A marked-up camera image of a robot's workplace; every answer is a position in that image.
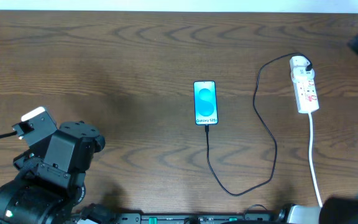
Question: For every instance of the blue screen smartphone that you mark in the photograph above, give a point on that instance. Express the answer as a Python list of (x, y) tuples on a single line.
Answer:
[(206, 111)]

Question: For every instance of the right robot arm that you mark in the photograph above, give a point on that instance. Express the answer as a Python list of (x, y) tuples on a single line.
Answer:
[(334, 209)]

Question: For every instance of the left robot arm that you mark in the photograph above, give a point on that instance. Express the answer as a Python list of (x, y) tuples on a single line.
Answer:
[(51, 177)]

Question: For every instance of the black usb charger plug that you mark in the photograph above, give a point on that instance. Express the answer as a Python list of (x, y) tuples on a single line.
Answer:
[(309, 66)]

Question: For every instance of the white power strip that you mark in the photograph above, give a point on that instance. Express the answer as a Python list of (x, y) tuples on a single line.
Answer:
[(304, 85)]

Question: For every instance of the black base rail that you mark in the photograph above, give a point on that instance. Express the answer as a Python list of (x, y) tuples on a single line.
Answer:
[(96, 213)]

